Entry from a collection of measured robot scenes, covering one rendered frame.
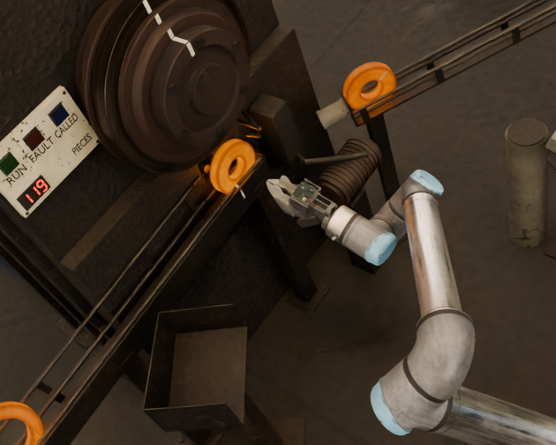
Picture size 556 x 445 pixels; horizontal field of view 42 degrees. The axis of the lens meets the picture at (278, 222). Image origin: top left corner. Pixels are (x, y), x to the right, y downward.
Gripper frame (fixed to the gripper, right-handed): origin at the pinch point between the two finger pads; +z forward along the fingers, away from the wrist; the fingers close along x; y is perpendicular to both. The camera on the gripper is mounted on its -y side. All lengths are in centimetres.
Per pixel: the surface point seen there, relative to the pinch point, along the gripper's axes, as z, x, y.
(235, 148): 14.7, -3.4, 0.6
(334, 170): -5.2, -24.6, -21.1
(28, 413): 14, 83, -9
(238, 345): -17.7, 39.0, -9.2
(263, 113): 15.5, -17.7, 0.3
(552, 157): -57, -95, -59
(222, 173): 13.9, 3.7, -2.1
